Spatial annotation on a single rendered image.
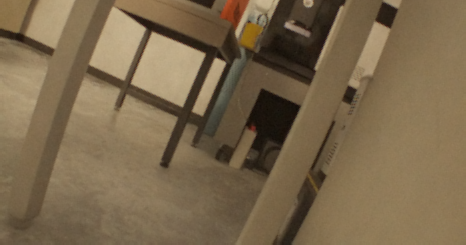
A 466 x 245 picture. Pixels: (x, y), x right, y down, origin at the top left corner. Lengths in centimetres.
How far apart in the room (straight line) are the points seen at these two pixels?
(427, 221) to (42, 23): 408
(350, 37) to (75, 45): 48
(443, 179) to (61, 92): 57
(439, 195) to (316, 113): 26
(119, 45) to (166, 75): 67
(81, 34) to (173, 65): 261
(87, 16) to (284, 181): 45
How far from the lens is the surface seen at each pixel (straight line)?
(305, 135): 46
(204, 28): 123
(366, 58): 201
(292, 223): 87
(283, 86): 179
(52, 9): 406
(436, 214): 26
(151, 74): 321
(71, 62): 57
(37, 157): 62
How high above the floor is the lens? 43
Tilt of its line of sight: 5 degrees down
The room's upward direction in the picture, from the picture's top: 24 degrees clockwise
